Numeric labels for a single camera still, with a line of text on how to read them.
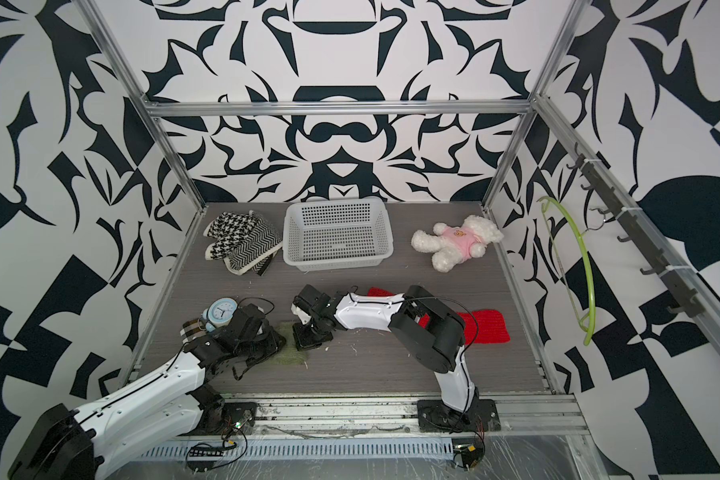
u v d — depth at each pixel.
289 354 0.80
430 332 0.49
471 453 0.71
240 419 0.74
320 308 0.70
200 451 0.73
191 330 0.85
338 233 1.11
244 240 0.96
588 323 0.64
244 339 0.64
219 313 0.87
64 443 0.40
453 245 0.99
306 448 0.87
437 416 0.74
